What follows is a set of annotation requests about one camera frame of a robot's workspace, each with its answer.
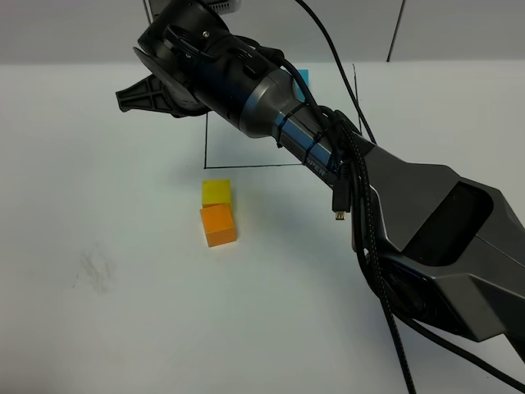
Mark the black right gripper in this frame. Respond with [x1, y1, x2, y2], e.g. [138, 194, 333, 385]
[116, 47, 214, 119]

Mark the yellow cube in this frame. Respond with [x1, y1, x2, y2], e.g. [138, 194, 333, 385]
[202, 179, 231, 208]

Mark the orange cube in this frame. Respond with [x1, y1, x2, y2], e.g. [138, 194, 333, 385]
[200, 204, 237, 247]

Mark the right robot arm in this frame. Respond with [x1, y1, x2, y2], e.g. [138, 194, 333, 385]
[116, 1, 524, 350]

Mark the template blue cube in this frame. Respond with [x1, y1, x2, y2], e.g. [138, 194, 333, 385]
[294, 69, 309, 102]

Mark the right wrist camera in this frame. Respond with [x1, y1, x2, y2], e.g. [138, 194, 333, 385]
[149, 0, 243, 17]

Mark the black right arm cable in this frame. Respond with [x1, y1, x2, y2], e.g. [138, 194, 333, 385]
[163, 0, 525, 394]

